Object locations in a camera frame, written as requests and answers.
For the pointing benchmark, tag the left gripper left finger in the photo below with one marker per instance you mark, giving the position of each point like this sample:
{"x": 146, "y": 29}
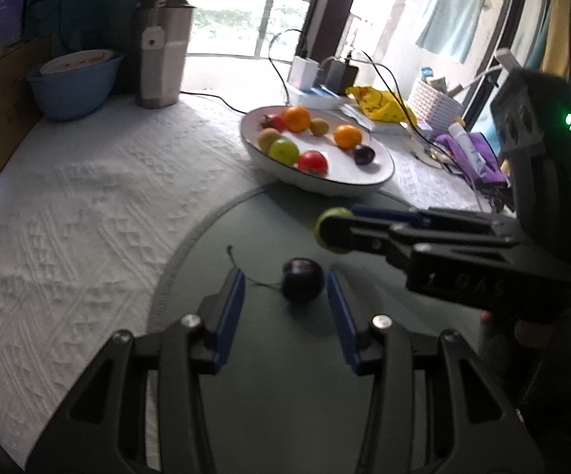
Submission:
{"x": 100, "y": 425}

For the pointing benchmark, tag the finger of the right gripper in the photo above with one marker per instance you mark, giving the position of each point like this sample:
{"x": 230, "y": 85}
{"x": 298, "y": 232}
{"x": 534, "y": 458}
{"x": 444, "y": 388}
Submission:
{"x": 395, "y": 241}
{"x": 423, "y": 214}

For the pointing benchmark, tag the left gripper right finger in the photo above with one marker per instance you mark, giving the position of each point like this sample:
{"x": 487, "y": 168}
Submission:
{"x": 471, "y": 427}

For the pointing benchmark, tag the large green apple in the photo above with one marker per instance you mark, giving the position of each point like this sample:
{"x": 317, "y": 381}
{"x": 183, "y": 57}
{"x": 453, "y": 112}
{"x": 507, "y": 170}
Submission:
{"x": 332, "y": 235}

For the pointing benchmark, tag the dark purple plum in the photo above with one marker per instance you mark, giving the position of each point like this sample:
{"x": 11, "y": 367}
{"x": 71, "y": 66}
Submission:
{"x": 363, "y": 155}

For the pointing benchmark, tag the dark plum with stem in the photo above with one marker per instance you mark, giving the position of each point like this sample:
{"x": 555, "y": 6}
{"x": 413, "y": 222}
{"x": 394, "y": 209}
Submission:
{"x": 302, "y": 281}

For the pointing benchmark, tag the orange tangerine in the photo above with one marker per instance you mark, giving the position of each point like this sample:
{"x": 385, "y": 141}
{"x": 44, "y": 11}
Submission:
{"x": 347, "y": 137}

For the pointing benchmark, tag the red tomato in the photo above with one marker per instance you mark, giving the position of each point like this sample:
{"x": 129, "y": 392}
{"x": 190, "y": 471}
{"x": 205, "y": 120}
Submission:
{"x": 312, "y": 162}

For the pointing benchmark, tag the brown kiwi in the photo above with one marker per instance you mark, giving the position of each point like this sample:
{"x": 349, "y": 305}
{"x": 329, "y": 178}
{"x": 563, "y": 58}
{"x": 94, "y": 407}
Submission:
{"x": 319, "y": 127}
{"x": 266, "y": 138}

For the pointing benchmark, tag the small green apple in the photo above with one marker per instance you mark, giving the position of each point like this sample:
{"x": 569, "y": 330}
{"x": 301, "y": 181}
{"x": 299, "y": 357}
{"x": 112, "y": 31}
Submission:
{"x": 284, "y": 151}

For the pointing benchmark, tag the orange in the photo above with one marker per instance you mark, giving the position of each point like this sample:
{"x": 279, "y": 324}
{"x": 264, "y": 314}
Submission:
{"x": 296, "y": 119}

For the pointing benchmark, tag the red persimmon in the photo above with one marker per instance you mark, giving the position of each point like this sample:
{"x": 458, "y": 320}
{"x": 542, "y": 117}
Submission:
{"x": 273, "y": 120}

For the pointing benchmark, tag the purple cloth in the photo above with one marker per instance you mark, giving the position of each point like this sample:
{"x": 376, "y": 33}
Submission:
{"x": 492, "y": 175}

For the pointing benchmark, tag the white tube bottle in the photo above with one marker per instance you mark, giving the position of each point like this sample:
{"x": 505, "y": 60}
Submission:
{"x": 464, "y": 141}

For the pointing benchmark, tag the white perforated basket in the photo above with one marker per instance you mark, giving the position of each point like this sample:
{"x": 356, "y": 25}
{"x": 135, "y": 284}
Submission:
{"x": 437, "y": 109}

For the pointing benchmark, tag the yellow plastic bag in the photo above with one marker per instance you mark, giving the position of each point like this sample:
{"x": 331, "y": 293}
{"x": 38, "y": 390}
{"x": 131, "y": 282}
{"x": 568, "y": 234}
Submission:
{"x": 381, "y": 106}

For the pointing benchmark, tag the white round plate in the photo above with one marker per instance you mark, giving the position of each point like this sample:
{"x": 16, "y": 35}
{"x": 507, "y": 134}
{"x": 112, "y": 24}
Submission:
{"x": 344, "y": 161}

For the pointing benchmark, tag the white desk lamp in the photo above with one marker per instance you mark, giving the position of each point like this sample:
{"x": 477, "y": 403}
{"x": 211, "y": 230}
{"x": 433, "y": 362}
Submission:
{"x": 505, "y": 61}

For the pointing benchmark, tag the black power adapter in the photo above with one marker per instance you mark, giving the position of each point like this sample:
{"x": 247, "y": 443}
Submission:
{"x": 340, "y": 75}

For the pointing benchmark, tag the yellow curtain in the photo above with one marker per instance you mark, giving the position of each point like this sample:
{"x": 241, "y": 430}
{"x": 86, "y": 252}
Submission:
{"x": 557, "y": 50}

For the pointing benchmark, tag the white power strip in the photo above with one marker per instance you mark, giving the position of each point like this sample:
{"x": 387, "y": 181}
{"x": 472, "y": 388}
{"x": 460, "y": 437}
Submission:
{"x": 317, "y": 98}

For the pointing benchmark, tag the white textured tablecloth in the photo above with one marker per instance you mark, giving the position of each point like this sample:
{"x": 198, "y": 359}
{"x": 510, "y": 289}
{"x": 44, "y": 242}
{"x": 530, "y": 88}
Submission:
{"x": 91, "y": 213}

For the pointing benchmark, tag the hanging teal towel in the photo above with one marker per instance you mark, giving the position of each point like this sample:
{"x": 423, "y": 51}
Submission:
{"x": 449, "y": 27}

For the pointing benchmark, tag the white charger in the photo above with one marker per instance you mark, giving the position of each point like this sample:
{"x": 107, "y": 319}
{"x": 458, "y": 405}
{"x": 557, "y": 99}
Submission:
{"x": 303, "y": 73}

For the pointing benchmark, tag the blue bowl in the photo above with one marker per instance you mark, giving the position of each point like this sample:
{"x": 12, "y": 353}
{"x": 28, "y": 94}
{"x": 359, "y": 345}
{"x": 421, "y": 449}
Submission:
{"x": 74, "y": 85}

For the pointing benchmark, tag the stainless steel tumbler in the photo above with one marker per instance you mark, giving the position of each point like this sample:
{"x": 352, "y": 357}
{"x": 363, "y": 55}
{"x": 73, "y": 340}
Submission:
{"x": 162, "y": 34}

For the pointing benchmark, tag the cardboard box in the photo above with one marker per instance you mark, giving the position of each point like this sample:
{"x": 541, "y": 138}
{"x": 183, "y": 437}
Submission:
{"x": 19, "y": 111}

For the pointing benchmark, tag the teal curtain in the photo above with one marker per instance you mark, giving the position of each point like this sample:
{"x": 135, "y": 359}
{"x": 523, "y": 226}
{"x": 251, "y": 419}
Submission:
{"x": 74, "y": 25}

